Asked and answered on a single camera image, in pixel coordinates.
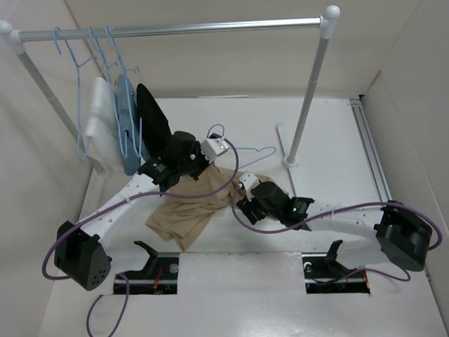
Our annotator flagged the light blue wire hanger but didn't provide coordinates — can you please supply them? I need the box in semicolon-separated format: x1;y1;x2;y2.
206;124;276;169

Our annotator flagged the beige t shirt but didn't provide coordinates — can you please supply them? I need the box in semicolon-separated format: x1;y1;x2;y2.
146;165;243;251

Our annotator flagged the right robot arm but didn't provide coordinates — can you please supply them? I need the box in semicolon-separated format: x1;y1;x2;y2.
232;180;434;277

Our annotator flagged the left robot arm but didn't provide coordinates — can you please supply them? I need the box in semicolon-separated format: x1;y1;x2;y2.
45;131;229;291

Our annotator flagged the black hanging shirt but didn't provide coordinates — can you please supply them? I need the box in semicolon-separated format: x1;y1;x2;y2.
136;83;172;159

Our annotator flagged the blue hanging shirt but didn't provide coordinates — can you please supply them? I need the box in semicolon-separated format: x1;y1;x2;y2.
116;74;150;176

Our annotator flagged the white hanging shirt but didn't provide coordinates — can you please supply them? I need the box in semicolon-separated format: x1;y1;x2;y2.
83;77;123;171

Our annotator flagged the white metal clothes rack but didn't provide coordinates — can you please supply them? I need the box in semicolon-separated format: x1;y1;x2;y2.
1;5;341;187

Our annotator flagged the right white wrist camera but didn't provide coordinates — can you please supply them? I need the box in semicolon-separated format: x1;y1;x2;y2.
239;171;261;201

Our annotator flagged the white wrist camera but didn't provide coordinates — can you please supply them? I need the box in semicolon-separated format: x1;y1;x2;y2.
201;138;229;164
239;171;261;201

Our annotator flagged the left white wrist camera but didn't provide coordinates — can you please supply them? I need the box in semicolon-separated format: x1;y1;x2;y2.
201;138;229;164

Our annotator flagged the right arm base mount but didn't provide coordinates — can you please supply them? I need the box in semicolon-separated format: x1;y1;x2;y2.
302;240;370;294

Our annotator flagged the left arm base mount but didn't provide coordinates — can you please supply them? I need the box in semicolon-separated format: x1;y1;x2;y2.
122;241;180;295

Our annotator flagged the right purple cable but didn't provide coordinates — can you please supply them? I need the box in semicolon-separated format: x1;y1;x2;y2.
231;189;443;282

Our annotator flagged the purple cable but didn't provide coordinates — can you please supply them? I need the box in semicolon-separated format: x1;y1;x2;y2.
231;189;443;282
41;137;241;337

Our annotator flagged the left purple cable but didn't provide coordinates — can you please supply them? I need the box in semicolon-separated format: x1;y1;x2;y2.
41;137;241;337

